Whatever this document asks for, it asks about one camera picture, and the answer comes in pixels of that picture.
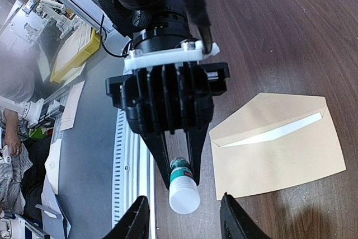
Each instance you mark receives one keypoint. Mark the yellow plastic bin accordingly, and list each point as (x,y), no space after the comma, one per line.
(81,45)

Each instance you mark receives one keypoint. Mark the green white glue stick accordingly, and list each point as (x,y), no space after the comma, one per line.
(184,196)

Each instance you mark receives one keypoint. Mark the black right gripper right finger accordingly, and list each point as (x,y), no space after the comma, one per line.
(235,222)

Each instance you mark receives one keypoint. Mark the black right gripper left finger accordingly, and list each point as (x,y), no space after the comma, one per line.
(134,224)

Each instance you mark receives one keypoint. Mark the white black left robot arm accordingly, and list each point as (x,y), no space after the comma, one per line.
(155,25)

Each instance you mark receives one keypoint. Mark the aluminium front frame rail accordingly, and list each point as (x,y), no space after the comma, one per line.
(133,173)

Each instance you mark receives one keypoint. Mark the tan paper envelope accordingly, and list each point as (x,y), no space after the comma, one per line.
(308,154)

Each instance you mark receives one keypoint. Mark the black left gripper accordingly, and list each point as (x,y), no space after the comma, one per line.
(157,145)

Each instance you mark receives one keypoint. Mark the white paper letter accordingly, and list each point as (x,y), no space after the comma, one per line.
(277,133)

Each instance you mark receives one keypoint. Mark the person in striped shirt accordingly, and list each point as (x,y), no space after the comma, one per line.
(22,180)

